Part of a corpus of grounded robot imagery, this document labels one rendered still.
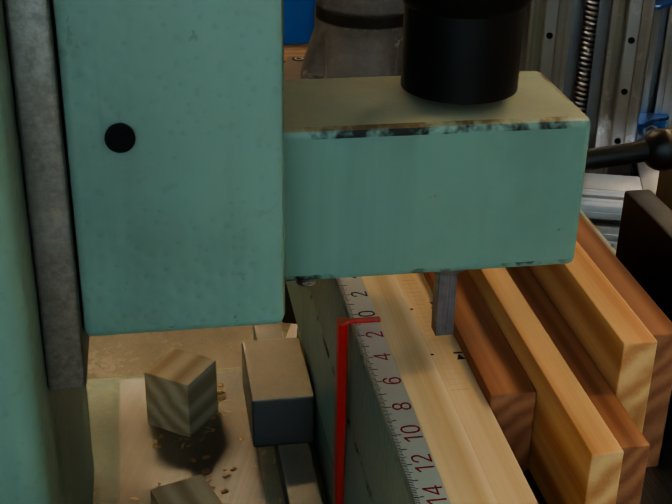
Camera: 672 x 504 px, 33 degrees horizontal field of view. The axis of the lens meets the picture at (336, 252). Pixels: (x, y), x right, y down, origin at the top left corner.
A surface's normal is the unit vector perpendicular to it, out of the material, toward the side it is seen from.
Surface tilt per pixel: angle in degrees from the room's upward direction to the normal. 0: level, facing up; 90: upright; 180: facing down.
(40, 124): 90
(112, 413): 0
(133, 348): 0
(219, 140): 90
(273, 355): 0
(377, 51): 72
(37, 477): 90
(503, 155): 90
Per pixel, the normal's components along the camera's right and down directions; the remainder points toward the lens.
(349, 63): -0.32, 0.13
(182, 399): -0.44, 0.40
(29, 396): 0.81, 0.27
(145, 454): 0.02, -0.89
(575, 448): -0.99, 0.06
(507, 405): 0.16, 0.44
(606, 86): -0.15, 0.44
